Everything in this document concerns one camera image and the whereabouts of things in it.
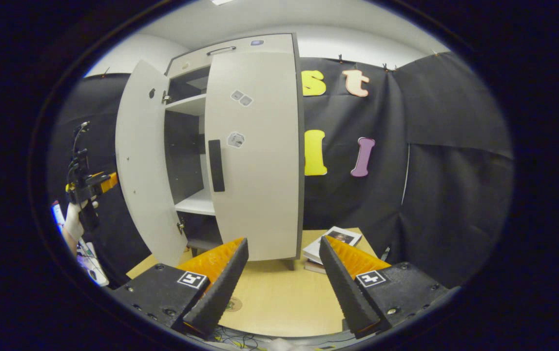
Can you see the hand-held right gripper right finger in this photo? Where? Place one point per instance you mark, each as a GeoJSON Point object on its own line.
{"type": "Point", "coordinates": [345, 287]}

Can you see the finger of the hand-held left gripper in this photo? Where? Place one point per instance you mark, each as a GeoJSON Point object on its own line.
{"type": "Point", "coordinates": [107, 182]}

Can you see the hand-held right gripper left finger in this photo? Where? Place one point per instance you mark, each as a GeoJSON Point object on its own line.
{"type": "Point", "coordinates": [221, 287]}

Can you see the white cabinet door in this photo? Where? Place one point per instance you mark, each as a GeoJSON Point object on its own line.
{"type": "Point", "coordinates": [264, 170]}
{"type": "Point", "coordinates": [143, 161]}

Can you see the white cabinet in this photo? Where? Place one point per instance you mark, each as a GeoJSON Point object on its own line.
{"type": "Point", "coordinates": [185, 202]}

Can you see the metal door hinge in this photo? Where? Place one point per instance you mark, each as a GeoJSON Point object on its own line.
{"type": "Point", "coordinates": [181, 227]}
{"type": "Point", "coordinates": [166, 97]}

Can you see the white cabinet drawer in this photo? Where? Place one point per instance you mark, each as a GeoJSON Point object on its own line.
{"type": "Point", "coordinates": [274, 44]}

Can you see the blue and white object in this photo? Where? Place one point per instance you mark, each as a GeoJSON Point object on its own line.
{"type": "Point", "coordinates": [57, 217]}

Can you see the brown book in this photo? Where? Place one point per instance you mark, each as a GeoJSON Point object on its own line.
{"type": "Point", "coordinates": [314, 267]}

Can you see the white booklet with photo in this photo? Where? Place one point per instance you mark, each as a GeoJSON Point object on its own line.
{"type": "Point", "coordinates": [330, 241]}

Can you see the black backdrop cloth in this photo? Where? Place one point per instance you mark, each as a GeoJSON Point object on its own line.
{"type": "Point", "coordinates": [454, 204]}

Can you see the long ceiling light panel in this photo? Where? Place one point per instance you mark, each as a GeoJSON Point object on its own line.
{"type": "Point", "coordinates": [221, 2]}

